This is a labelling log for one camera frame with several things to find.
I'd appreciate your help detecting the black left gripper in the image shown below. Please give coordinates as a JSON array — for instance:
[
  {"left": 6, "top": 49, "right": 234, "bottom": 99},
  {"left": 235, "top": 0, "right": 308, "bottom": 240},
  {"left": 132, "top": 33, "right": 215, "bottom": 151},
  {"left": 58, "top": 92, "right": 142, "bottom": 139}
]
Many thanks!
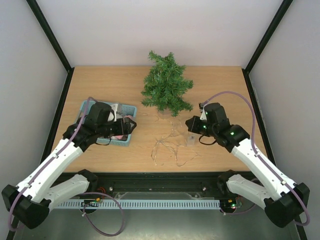
[{"left": 97, "top": 117, "right": 138, "bottom": 138}]

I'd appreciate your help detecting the clear fairy light string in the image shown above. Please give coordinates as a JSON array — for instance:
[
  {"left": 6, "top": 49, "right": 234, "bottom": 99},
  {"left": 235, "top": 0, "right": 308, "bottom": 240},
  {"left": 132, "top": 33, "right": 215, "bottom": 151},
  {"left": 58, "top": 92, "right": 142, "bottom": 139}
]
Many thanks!
[{"left": 141, "top": 112, "right": 203, "bottom": 167}]

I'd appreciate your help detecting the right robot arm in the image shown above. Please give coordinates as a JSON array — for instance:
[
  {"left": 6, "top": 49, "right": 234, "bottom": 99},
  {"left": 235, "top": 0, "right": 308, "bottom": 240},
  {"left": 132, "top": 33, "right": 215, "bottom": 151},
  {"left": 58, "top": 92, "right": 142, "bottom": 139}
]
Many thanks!
[{"left": 185, "top": 102, "right": 310, "bottom": 228}]

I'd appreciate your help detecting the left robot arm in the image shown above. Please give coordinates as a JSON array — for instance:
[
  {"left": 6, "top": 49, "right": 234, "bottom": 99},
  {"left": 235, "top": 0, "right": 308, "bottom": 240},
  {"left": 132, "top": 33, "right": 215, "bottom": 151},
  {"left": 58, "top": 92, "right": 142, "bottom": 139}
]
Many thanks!
[{"left": 1, "top": 98, "right": 137, "bottom": 229}]

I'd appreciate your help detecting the wooden tree base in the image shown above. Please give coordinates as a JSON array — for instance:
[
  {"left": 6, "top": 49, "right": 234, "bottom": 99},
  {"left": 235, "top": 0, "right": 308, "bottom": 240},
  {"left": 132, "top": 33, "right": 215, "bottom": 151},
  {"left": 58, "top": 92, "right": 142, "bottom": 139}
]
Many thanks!
[{"left": 158, "top": 109, "right": 172, "bottom": 120}]

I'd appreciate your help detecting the small green christmas tree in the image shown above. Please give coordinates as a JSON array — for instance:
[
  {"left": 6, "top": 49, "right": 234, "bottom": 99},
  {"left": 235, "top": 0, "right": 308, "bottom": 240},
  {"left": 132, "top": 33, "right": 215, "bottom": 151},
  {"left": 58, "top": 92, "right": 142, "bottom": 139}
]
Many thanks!
[{"left": 141, "top": 50, "right": 194, "bottom": 117}]

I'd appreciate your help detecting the pink pompom ornament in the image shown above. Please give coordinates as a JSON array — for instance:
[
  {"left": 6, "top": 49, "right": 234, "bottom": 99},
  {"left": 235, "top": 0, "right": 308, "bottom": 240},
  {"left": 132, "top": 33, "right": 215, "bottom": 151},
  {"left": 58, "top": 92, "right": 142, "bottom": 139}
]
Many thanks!
[{"left": 124, "top": 115, "right": 134, "bottom": 120}]

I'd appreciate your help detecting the pink felt ornament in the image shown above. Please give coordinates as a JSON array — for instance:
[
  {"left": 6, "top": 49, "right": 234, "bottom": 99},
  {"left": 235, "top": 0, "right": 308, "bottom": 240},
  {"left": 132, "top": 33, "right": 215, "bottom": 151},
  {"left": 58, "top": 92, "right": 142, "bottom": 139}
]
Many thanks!
[{"left": 111, "top": 135, "right": 128, "bottom": 141}]

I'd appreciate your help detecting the light blue plastic basket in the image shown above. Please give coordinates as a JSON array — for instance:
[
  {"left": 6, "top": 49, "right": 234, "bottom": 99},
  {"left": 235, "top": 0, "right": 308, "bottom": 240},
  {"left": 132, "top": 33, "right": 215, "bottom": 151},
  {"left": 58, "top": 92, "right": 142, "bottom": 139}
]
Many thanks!
[{"left": 75, "top": 100, "right": 137, "bottom": 147}]

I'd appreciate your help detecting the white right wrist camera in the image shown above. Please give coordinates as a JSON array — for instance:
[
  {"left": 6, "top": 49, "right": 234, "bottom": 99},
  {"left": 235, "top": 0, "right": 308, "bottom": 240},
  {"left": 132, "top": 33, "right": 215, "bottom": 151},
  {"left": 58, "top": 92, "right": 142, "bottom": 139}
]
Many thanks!
[{"left": 199, "top": 102, "right": 207, "bottom": 121}]

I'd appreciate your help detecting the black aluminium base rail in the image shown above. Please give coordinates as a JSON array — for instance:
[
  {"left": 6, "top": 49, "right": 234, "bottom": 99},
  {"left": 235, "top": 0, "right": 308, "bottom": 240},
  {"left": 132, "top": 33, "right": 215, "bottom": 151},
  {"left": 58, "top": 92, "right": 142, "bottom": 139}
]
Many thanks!
[{"left": 88, "top": 172, "right": 238, "bottom": 200}]

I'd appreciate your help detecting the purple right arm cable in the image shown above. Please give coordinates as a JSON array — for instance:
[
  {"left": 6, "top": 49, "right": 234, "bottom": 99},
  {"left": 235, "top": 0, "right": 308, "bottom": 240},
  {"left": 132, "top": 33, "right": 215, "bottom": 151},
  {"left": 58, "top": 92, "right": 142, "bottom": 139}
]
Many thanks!
[{"left": 199, "top": 91, "right": 311, "bottom": 227}]

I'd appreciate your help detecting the light blue cable duct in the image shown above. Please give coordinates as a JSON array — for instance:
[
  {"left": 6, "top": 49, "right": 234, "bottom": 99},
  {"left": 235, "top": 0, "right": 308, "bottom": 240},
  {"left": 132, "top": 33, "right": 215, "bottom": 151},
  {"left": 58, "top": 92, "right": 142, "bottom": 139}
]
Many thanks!
[{"left": 55, "top": 199, "right": 221, "bottom": 210}]

